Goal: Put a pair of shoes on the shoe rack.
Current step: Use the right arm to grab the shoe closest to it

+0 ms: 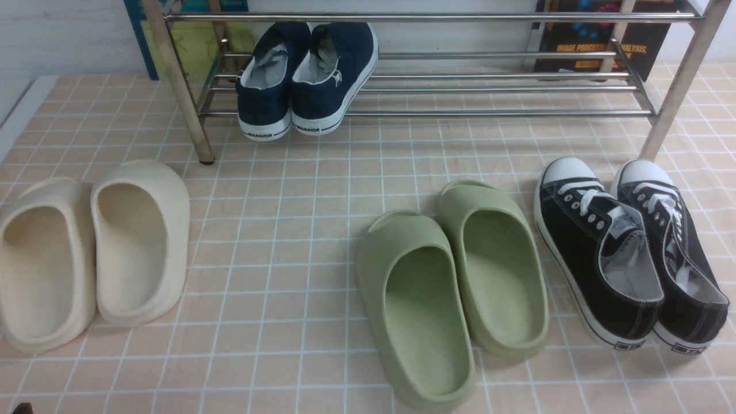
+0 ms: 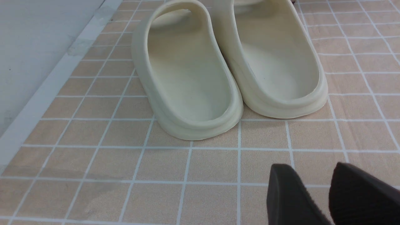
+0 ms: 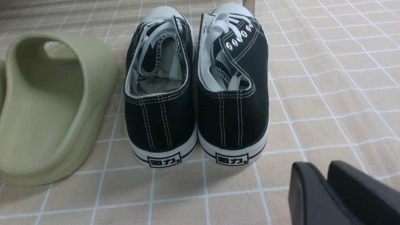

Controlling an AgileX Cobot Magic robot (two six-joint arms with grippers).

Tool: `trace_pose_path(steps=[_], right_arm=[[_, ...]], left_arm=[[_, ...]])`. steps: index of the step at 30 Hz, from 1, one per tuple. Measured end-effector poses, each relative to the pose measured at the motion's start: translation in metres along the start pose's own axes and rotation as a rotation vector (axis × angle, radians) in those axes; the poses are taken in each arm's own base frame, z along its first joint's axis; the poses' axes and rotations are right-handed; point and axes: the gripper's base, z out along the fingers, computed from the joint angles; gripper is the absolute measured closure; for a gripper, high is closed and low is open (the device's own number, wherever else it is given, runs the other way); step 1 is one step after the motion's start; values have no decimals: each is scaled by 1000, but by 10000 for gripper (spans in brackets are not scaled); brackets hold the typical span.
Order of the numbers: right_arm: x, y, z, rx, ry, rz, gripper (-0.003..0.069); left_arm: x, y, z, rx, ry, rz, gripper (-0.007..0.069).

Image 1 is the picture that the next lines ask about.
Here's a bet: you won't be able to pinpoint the black canvas sneaker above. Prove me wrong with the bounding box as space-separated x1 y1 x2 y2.
534 157 665 351
610 159 730 355

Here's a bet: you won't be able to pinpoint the metal shoe rack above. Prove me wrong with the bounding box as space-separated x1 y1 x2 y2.
140 1 732 165

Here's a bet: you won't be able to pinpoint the left green foam slipper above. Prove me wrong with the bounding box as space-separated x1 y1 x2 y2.
355 210 475 413

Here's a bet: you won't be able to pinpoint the green foam slipper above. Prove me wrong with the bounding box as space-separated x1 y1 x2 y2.
355 210 475 413
435 180 549 358

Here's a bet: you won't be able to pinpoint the right navy canvas sneaker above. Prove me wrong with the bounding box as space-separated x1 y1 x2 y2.
291 22 379 136

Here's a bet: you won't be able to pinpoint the navy canvas sneaker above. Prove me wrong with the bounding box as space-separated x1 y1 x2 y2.
236 22 311 142
291 22 379 136

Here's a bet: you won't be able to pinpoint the left navy canvas sneaker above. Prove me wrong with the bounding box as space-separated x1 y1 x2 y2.
236 22 311 142

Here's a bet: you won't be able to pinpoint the right green foam slipper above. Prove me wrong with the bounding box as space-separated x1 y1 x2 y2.
435 180 549 358

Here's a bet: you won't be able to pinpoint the right cream foam slipper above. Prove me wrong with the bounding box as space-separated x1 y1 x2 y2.
90 160 191 327

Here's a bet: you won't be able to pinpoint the cream foam slipper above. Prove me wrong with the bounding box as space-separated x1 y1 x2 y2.
90 160 191 327
1 177 97 354

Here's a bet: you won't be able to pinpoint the teal and yellow book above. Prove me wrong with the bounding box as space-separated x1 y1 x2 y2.
124 1 255 81

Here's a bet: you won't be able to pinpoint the dark image processing book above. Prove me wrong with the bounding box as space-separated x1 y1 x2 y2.
533 1 681 81

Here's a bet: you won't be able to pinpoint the left cream foam slipper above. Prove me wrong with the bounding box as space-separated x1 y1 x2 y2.
1 177 97 354

